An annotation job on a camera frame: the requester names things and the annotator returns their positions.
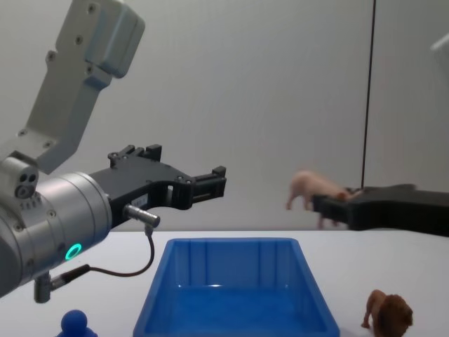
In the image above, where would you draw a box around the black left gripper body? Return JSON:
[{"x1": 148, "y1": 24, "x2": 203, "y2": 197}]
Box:
[{"x1": 89, "y1": 156, "x2": 194, "y2": 229}]

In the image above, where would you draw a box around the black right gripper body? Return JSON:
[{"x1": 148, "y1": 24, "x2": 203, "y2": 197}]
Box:
[{"x1": 349, "y1": 184, "x2": 449, "y2": 237}]

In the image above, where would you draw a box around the pink toy pig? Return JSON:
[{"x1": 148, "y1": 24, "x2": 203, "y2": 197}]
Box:
[{"x1": 286, "y1": 170, "x2": 351, "y2": 231}]

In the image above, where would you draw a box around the brown toy lion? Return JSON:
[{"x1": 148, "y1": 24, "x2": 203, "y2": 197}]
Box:
[{"x1": 361, "y1": 289, "x2": 414, "y2": 337}]

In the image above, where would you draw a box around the blue plastic bin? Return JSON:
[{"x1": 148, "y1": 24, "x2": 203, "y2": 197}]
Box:
[{"x1": 132, "y1": 237, "x2": 342, "y2": 337}]

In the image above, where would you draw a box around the blue toy figure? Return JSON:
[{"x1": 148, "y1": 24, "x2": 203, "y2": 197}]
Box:
[{"x1": 52, "y1": 309, "x2": 98, "y2": 337}]

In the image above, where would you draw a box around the thin dark gripper cable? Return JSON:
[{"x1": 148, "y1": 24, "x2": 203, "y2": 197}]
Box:
[{"x1": 34, "y1": 204, "x2": 161, "y2": 305}]

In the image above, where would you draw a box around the thin black hanging cable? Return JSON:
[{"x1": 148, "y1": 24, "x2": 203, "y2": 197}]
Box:
[{"x1": 362, "y1": 0, "x2": 377, "y2": 190}]

